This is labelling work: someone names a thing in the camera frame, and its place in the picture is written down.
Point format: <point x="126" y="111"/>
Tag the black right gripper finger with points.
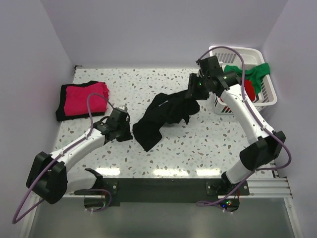
<point x="200" y="95"/>
<point x="193" y="86"/>

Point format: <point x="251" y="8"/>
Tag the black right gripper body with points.
<point x="204" y="80"/>

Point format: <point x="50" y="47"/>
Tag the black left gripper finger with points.
<point x="124" y="136"/>
<point x="125" y="118"/>

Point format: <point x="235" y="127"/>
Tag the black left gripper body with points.
<point x="121" y="128"/>

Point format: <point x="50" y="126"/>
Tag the black t shirt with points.
<point x="164" y="108"/>
<point x="60" y="114"/>

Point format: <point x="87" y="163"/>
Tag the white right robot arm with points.
<point x="264" y="141"/>

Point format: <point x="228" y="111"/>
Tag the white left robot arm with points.
<point x="48" y="175"/>

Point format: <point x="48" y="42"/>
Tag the red t shirt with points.
<point x="250" y="90"/>

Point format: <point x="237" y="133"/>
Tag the green t shirt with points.
<point x="255" y="75"/>

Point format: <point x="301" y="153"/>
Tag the folded pink t shirt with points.
<point x="76" y="99"/>

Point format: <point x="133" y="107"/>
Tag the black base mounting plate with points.
<point x="200" y="191"/>

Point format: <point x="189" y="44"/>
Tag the folded black t shirt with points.
<point x="60" y="114"/>

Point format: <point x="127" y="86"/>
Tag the white plastic laundry basket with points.
<point x="251" y="57"/>

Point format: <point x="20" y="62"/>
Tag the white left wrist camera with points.
<point x="123" y="108"/>

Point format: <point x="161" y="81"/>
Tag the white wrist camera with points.
<point x="123" y="108"/>
<point x="199" y="73"/>

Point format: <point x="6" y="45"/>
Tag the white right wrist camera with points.
<point x="199" y="73"/>

